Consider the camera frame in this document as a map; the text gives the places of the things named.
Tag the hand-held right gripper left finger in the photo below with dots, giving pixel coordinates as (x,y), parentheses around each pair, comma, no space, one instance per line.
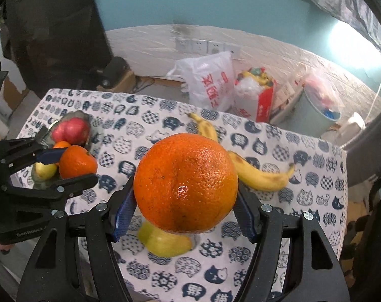
(124,214)

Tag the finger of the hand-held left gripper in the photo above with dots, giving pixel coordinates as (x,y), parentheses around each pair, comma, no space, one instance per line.
(77,182)
(52,155)

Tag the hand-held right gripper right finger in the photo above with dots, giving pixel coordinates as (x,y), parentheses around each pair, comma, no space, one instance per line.
(244,217)

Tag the small tangerine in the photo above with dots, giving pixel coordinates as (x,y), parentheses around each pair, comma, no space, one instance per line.
(77,163)
(61,145)

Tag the yellow lemon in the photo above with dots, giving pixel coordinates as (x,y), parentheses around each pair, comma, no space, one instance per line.
(45,170)

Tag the short yellow banana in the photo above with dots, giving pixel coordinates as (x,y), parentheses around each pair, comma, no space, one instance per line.
(259,177)

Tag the green glass bowl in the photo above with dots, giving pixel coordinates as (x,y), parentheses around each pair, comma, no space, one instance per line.
(91,135)

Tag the yellow-green pear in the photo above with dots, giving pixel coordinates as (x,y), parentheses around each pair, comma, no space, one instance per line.
(165,243)

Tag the large orange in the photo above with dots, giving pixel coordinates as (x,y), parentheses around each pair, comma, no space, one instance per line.
(184,182)

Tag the long yellow banana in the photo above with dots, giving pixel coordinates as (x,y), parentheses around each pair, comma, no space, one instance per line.
(206,129)

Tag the cat print tablecloth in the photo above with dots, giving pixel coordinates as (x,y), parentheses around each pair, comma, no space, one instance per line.
(140,125)

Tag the black cylindrical speaker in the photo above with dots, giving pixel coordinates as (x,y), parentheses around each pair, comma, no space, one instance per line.
(113,70)

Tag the pale blue waste bin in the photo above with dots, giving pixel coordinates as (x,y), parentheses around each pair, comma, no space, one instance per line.
(313,116)

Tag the crumpled white plastic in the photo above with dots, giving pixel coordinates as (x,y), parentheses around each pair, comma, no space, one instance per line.
(248,86)

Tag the black cloth cover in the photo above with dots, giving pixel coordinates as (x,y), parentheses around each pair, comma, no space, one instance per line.
(58,22)

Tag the white plastic bag red print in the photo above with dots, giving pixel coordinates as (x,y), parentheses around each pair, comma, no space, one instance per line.
(206,81)

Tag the pink plastic bag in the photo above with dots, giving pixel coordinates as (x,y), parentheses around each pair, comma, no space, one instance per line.
(322,91)

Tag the grey curtain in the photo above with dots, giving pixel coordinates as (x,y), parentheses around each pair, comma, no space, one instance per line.
(351,3)

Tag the white wall socket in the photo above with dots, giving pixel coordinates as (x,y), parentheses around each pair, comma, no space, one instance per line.
(232,50)
(183,44)
(215,48)
(198,46)

